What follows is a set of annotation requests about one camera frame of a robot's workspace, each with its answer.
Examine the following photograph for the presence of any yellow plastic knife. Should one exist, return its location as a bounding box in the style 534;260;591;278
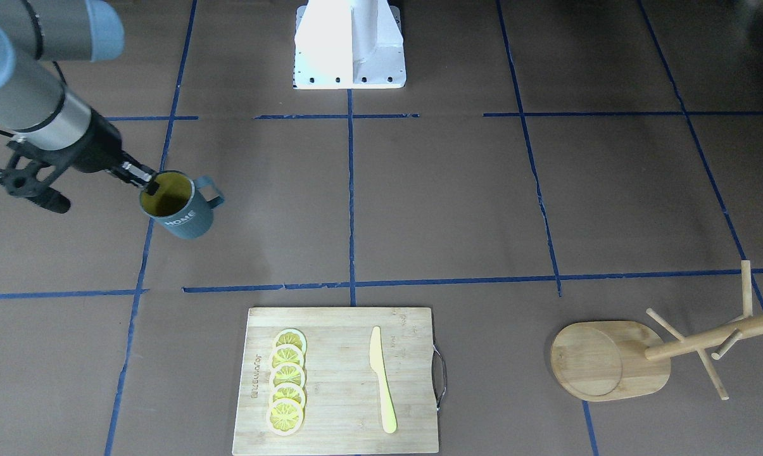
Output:
369;326;398;434

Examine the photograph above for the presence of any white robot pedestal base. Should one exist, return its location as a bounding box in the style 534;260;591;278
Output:
293;1;407;90

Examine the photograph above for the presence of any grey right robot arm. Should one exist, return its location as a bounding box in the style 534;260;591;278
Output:
0;1;158;200

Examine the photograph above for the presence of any lemon slice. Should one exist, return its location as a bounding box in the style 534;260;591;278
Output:
269;362;306;388
266;398;304;436
274;328;308;354
270;344;305;369
269;382;308;408

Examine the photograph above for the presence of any dark teal HOME mug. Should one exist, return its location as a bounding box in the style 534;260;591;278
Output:
139;170;225;239

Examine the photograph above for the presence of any bamboo cutting board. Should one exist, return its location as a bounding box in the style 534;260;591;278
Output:
232;307;439;455

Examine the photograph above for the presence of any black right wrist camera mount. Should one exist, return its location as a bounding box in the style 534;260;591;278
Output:
0;141;75;214

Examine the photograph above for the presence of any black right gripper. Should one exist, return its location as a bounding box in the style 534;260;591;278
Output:
57;109;160;196

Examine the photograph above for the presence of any wooden mug tree rack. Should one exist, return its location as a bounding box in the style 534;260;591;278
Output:
549;260;763;402

